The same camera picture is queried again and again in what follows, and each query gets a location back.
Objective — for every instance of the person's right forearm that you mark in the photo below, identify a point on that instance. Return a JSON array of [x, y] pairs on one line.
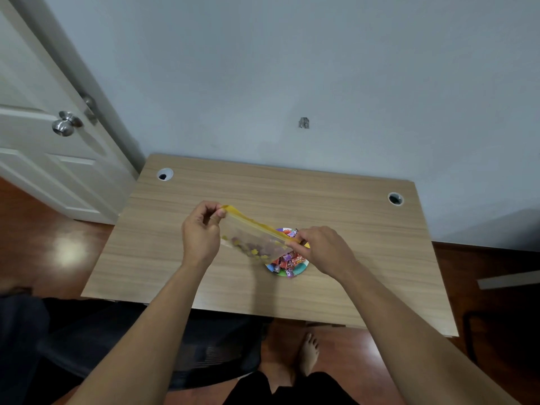
[[413, 345]]

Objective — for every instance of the person's right hand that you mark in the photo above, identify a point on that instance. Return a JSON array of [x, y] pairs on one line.
[[329, 253]]

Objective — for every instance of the person's right thumb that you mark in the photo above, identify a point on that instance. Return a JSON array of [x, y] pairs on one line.
[[298, 250]]

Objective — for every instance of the clear yellow-zip plastic bag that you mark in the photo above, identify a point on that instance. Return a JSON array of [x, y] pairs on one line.
[[253, 236]]

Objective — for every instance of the white flat board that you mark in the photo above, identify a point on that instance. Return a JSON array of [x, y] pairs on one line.
[[508, 280]]

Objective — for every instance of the person's left hand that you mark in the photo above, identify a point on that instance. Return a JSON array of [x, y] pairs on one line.
[[198, 238]]

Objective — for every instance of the silver round door knob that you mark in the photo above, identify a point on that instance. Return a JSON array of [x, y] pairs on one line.
[[64, 125]]

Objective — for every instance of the colourful paper plate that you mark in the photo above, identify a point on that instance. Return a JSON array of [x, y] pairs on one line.
[[299, 269]]

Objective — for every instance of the person's left forearm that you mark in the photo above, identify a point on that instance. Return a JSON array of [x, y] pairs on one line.
[[147, 333]]

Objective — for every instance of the small yellow brown candies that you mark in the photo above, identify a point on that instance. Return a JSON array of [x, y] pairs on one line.
[[253, 249]]

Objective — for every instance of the pile of wrapped candies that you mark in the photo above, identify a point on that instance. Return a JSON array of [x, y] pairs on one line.
[[289, 262]]

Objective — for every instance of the person's left thumb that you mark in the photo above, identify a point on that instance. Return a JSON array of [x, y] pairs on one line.
[[217, 217]]

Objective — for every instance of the white panelled door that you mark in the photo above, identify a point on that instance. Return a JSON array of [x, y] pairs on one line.
[[46, 164]]

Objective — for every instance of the person's bare foot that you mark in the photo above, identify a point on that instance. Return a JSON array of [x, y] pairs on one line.
[[308, 354]]

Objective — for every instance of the black mesh office chair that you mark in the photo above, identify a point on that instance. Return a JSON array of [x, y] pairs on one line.
[[211, 345]]

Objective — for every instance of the person's black shorts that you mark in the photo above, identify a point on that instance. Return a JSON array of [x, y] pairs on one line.
[[295, 392]]

